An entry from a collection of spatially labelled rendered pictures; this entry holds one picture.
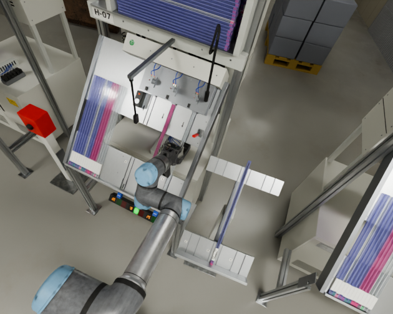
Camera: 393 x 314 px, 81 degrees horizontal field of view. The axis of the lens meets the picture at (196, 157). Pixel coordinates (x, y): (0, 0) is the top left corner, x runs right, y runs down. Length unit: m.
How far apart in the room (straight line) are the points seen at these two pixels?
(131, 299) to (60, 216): 1.54
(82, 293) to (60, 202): 1.57
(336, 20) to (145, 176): 3.43
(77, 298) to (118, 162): 0.76
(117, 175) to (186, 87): 0.59
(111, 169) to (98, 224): 0.81
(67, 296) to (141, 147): 1.07
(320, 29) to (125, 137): 3.03
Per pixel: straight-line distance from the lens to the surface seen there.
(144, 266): 0.74
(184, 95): 1.08
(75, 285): 0.71
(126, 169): 1.27
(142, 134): 1.66
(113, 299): 0.69
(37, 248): 2.13
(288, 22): 3.76
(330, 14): 3.82
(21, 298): 2.07
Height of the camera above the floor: 1.85
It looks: 53 degrees down
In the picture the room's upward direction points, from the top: 11 degrees clockwise
